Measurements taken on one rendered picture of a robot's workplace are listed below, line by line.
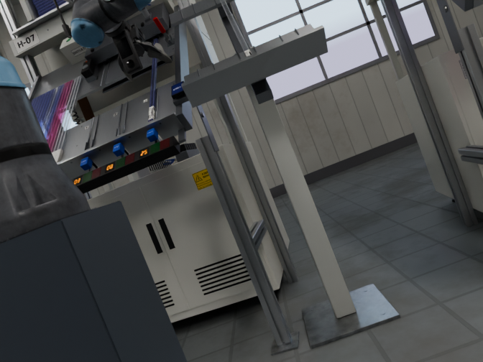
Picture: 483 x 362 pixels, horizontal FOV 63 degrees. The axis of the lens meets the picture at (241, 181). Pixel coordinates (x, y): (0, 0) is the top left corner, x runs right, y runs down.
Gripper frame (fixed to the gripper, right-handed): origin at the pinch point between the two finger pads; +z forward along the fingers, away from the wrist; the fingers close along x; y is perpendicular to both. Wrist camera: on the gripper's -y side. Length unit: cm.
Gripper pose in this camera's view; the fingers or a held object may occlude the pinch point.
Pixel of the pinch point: (152, 73)
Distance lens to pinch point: 134.4
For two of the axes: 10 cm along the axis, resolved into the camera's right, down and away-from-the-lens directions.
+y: -2.2, -8.5, 4.8
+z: 3.5, 3.9, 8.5
